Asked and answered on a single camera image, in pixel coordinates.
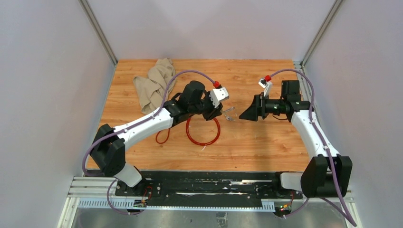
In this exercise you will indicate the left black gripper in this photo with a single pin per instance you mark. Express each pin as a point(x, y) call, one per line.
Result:
point(214, 112)

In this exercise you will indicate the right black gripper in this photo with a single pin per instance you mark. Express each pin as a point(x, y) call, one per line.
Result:
point(256, 109)

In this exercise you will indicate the brass padlock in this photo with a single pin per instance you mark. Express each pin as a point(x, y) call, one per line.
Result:
point(228, 113)

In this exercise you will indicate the red cable lock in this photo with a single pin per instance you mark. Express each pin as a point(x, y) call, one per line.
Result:
point(203, 136)

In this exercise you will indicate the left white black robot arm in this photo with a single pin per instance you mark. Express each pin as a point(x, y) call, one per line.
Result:
point(111, 143)

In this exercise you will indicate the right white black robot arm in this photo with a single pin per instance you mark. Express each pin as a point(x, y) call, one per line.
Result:
point(328, 173)

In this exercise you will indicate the beige cloth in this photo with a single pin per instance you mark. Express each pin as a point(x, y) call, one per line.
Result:
point(150, 90)

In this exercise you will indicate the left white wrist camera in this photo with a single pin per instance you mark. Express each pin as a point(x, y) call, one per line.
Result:
point(218, 94)

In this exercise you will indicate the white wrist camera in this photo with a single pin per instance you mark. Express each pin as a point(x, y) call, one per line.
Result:
point(218, 94)
point(266, 84)

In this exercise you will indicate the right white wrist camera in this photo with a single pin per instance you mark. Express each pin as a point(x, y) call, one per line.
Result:
point(266, 84)

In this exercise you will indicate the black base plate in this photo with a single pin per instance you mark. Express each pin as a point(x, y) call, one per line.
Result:
point(207, 190)

